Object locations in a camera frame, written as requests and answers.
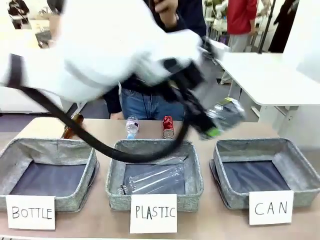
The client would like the grey fabric basket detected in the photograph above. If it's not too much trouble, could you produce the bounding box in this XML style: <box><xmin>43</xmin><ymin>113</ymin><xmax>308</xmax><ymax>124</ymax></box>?
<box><xmin>0</xmin><ymin>137</ymin><xmax>99</xmax><ymax>212</ymax></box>
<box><xmin>105</xmin><ymin>139</ymin><xmax>204</xmax><ymax>212</ymax></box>
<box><xmin>209</xmin><ymin>138</ymin><xmax>320</xmax><ymax>210</ymax></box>

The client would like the person in dark hoodie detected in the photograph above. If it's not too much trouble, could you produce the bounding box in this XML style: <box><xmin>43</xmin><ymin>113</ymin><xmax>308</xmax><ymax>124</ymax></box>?
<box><xmin>7</xmin><ymin>0</ymin><xmax>31</xmax><ymax>30</ymax></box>

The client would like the red soda can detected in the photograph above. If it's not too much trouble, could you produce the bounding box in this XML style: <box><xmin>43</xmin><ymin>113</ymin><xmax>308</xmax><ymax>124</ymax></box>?
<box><xmin>161</xmin><ymin>115</ymin><xmax>175</xmax><ymax>140</ymax></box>

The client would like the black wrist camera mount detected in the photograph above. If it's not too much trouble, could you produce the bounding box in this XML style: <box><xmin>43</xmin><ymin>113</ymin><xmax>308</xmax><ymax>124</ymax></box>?
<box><xmin>163</xmin><ymin>57</ymin><xmax>205</xmax><ymax>89</ymax></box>

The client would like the paper label reading bottle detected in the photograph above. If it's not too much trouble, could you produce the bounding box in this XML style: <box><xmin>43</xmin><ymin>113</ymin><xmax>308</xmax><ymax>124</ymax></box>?
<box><xmin>5</xmin><ymin>194</ymin><xmax>56</xmax><ymax>231</ymax></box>

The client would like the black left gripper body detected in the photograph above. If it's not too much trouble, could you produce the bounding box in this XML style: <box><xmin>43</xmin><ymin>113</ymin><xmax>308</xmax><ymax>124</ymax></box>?
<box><xmin>167</xmin><ymin>74</ymin><xmax>213</xmax><ymax>133</ymax></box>

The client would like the person in dark jacket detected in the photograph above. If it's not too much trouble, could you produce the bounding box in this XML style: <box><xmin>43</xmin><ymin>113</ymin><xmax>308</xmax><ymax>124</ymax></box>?
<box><xmin>103</xmin><ymin>0</ymin><xmax>208</xmax><ymax>121</ymax></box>

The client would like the paper label reading plastic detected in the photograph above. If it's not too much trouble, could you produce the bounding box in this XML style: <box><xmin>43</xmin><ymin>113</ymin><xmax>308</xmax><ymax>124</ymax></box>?
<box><xmin>129</xmin><ymin>193</ymin><xmax>178</xmax><ymax>235</ymax></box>

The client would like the black tripod pole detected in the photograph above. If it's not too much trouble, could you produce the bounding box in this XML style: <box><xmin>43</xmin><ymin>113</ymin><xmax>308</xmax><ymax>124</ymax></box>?
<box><xmin>257</xmin><ymin>0</ymin><xmax>277</xmax><ymax>54</ymax></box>

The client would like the large clear plastic bottle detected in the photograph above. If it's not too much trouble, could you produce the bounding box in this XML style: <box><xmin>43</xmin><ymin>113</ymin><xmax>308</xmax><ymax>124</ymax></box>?
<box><xmin>117</xmin><ymin>162</ymin><xmax>186</xmax><ymax>196</ymax></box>

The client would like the thick black cable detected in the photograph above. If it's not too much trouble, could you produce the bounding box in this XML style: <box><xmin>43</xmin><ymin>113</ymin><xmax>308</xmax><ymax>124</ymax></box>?
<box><xmin>7</xmin><ymin>53</ymin><xmax>191</xmax><ymax>163</ymax></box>

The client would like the brown glass bottle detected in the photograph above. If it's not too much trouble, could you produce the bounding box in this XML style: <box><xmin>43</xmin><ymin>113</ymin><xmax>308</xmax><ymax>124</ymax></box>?
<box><xmin>60</xmin><ymin>112</ymin><xmax>85</xmax><ymax>140</ymax></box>

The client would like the person in black clothes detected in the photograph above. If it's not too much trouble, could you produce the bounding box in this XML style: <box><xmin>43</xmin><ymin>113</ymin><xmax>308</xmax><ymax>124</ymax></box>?
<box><xmin>268</xmin><ymin>0</ymin><xmax>300</xmax><ymax>54</ymax></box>

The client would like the paper label reading can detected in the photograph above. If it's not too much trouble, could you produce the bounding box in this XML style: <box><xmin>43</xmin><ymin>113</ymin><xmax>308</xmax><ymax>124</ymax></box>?
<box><xmin>248</xmin><ymin>190</ymin><xmax>295</xmax><ymax>226</ymax></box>

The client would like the white background table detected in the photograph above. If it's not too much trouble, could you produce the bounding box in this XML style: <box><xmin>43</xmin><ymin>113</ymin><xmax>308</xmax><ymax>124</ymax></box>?
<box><xmin>216</xmin><ymin>51</ymin><xmax>320</xmax><ymax>138</ymax></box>

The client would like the person in red jacket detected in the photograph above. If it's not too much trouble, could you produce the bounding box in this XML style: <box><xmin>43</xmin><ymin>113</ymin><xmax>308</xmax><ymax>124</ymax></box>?
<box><xmin>219</xmin><ymin>0</ymin><xmax>259</xmax><ymax>86</ymax></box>

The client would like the small clear water bottle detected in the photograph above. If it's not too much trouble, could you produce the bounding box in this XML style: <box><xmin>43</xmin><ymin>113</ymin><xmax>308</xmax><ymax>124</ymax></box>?
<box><xmin>124</xmin><ymin>116</ymin><xmax>140</xmax><ymax>140</ymax></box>

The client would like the person's left hand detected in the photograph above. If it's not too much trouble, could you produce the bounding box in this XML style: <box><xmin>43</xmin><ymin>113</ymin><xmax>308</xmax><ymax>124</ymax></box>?
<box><xmin>154</xmin><ymin>0</ymin><xmax>180</xmax><ymax>29</ymax></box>

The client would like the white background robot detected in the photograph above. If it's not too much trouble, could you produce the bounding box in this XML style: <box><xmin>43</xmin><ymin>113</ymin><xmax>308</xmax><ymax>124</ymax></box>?
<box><xmin>203</xmin><ymin>0</ymin><xmax>229</xmax><ymax>35</ymax></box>

